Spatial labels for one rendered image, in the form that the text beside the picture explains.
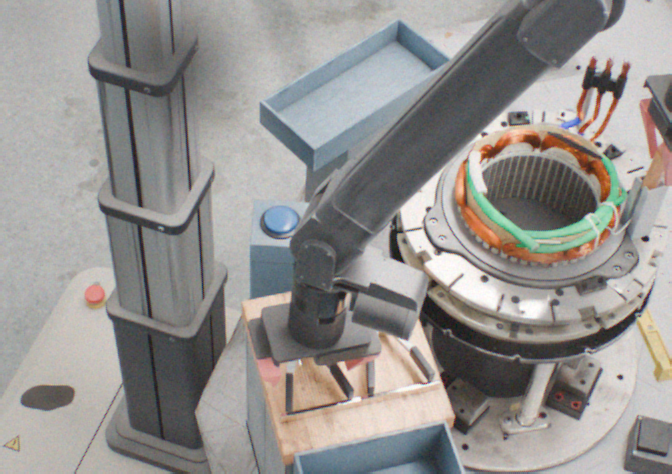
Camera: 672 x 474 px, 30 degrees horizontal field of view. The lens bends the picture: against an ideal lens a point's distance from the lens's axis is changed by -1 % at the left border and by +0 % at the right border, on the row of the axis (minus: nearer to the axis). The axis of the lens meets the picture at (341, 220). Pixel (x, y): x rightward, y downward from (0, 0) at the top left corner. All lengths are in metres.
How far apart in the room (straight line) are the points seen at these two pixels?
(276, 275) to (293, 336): 0.31
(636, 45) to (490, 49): 1.27
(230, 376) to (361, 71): 0.45
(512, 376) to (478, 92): 0.83
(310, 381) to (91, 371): 1.01
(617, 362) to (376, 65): 0.52
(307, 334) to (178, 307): 0.63
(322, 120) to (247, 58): 1.53
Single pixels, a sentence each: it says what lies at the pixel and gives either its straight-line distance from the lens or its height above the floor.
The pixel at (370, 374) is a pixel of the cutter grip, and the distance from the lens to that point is 1.36.
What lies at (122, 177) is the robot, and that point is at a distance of 1.68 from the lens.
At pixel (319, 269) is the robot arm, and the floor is 1.33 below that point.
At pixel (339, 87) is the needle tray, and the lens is 1.71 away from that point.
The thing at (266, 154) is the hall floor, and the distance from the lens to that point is 2.98.
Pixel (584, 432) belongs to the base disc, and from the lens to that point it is 1.71.
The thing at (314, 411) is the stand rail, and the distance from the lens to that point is 1.35.
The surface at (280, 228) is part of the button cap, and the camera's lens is 1.53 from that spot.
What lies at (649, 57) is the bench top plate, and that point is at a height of 0.78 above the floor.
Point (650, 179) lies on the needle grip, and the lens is 1.45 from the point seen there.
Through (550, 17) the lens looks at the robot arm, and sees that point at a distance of 0.88.
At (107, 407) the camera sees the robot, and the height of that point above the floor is 0.26.
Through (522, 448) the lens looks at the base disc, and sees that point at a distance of 1.68.
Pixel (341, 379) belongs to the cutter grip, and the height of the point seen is 1.09.
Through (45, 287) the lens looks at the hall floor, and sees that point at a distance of 2.79.
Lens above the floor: 2.26
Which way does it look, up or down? 52 degrees down
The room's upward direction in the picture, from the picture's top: 5 degrees clockwise
